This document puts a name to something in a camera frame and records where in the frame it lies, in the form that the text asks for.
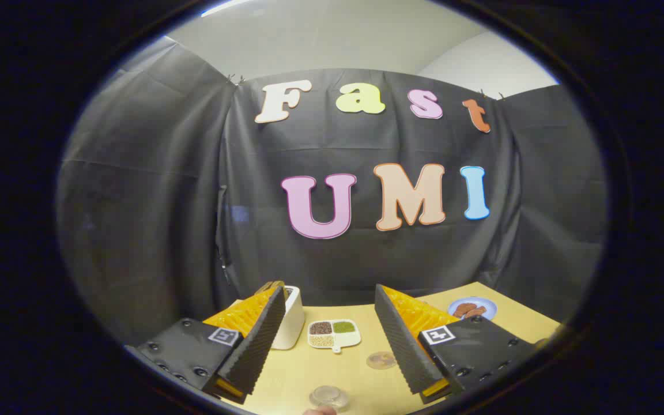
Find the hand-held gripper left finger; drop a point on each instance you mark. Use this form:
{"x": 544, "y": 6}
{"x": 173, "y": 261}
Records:
{"x": 257, "y": 351}

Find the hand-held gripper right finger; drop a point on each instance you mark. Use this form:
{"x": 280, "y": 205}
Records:
{"x": 407, "y": 351}

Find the round brown coaster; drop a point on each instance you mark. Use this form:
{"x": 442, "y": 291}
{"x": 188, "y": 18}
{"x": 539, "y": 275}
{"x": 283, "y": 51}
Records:
{"x": 381, "y": 360}

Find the clear glass bottle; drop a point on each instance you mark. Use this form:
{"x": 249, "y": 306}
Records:
{"x": 328, "y": 396}

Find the wooden table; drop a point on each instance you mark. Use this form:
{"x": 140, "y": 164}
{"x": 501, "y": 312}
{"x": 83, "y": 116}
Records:
{"x": 297, "y": 374}

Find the brown meat piece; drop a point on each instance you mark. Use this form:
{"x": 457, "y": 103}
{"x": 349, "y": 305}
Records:
{"x": 463, "y": 309}
{"x": 477, "y": 312}

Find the white divided grain dish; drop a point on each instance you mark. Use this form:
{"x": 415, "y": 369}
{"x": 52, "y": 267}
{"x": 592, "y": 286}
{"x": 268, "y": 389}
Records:
{"x": 332, "y": 347}

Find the light blue plate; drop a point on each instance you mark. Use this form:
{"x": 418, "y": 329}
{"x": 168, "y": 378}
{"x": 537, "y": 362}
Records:
{"x": 486, "y": 302}

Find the black backdrop cloth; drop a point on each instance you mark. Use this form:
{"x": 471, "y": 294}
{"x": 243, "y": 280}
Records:
{"x": 366, "y": 259}

